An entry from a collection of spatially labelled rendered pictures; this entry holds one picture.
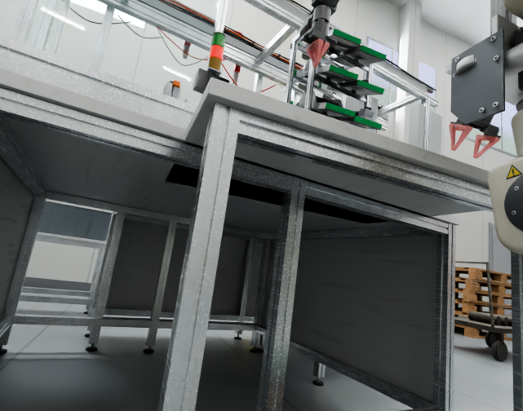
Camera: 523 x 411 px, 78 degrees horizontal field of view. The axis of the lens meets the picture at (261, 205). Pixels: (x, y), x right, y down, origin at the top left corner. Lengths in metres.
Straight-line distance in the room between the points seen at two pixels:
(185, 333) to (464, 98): 0.65
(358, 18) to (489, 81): 6.84
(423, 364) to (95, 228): 2.32
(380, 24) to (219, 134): 7.38
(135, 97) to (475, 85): 0.72
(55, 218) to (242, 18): 4.51
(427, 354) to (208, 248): 1.14
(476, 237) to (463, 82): 7.43
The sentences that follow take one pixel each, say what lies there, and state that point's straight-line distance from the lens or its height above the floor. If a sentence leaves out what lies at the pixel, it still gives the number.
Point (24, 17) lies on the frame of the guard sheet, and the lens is 1.30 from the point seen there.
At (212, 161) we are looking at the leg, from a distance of 0.53.
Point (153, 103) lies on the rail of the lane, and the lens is 0.86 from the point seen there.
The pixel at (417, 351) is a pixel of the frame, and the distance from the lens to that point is 1.52.
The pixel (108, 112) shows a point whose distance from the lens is 0.75.
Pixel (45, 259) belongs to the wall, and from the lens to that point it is 4.70.
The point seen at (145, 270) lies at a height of 0.45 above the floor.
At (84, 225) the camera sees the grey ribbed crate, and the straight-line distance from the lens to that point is 2.81.
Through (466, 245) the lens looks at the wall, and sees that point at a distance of 7.86.
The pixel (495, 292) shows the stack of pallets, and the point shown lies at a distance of 6.24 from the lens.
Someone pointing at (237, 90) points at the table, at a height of 0.85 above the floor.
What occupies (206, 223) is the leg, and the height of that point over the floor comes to 0.63.
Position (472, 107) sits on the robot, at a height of 0.91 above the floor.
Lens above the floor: 0.57
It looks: 11 degrees up
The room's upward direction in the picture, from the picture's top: 8 degrees clockwise
